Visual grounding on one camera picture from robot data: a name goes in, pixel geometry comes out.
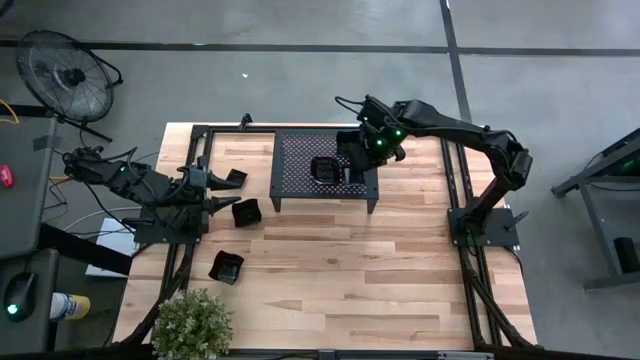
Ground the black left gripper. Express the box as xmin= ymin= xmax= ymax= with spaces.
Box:
xmin=149 ymin=168 xmax=244 ymax=221

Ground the black rounded mini plate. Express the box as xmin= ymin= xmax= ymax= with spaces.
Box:
xmin=309 ymin=155 xmax=342 ymax=187

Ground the black wavy square mini plate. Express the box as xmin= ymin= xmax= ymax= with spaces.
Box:
xmin=231 ymin=197 xmax=263 ymax=229
xmin=207 ymin=249 xmax=246 ymax=286

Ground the black perforated metal shelf riser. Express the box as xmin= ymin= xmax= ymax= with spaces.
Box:
xmin=268 ymin=128 xmax=380 ymax=215

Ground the white paper sheet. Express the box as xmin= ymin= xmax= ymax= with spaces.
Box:
xmin=84 ymin=217 xmax=141 ymax=279

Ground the white-flowered plant in black pot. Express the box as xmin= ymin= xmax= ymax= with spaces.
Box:
xmin=150 ymin=287 xmax=235 ymax=360

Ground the black desk crossbar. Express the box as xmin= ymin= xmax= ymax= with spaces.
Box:
xmin=37 ymin=222 xmax=134 ymax=276

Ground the white and yellow spray can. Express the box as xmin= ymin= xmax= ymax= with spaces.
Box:
xmin=49 ymin=292 xmax=92 ymax=322

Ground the black floor fan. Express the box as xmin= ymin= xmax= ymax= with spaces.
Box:
xmin=14 ymin=28 xmax=124 ymax=144

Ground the grey operator desk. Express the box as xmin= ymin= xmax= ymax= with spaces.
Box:
xmin=0 ymin=117 xmax=59 ymax=351

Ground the black computer mouse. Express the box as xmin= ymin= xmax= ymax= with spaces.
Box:
xmin=2 ymin=271 xmax=37 ymax=324

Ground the grey metal cart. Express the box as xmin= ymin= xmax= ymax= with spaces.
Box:
xmin=549 ymin=127 xmax=640 ymax=291

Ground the small black box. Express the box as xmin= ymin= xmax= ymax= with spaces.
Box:
xmin=613 ymin=236 xmax=640 ymax=274

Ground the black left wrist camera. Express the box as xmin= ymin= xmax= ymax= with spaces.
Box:
xmin=188 ymin=166 xmax=209 ymax=189

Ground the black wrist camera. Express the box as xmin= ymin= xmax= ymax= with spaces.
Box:
xmin=335 ymin=128 xmax=363 ymax=158
xmin=188 ymin=166 xmax=209 ymax=189

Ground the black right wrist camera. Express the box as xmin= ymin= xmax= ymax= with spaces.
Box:
xmin=335 ymin=128 xmax=363 ymax=158

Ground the black aluminium frame rail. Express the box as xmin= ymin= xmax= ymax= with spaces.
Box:
xmin=189 ymin=123 xmax=454 ymax=137
xmin=439 ymin=134 xmax=534 ymax=349
xmin=119 ymin=124 xmax=211 ymax=346
xmin=219 ymin=348 xmax=501 ymax=360

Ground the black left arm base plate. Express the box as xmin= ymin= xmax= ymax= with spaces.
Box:
xmin=133 ymin=204 xmax=207 ymax=246

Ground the white floor cable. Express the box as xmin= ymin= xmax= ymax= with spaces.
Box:
xmin=62 ymin=205 xmax=141 ymax=234

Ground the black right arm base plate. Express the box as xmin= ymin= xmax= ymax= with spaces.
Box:
xmin=447 ymin=207 xmax=521 ymax=249

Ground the yellow hanging cable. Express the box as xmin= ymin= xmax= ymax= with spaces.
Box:
xmin=0 ymin=98 xmax=20 ymax=125

